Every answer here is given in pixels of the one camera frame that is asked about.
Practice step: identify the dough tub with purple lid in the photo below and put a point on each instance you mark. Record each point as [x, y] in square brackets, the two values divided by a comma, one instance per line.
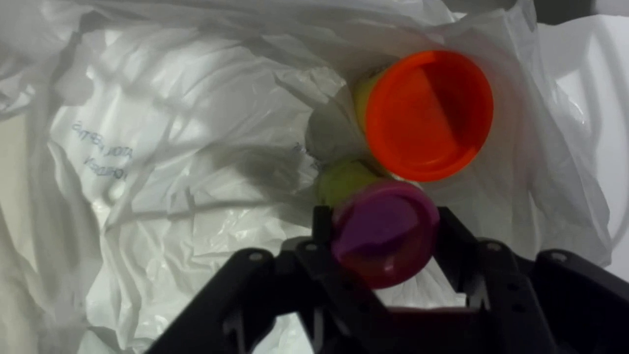
[385, 229]

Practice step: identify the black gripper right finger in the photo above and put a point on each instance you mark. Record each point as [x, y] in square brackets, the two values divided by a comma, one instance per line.
[532, 296]

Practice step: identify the white plastic bag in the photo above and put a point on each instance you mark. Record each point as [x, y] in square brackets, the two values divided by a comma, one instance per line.
[198, 165]

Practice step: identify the dough tub with orange lid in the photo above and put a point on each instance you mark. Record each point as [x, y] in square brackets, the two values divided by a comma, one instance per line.
[426, 119]

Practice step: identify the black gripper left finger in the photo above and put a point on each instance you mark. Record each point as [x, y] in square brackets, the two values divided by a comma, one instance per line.
[282, 302]

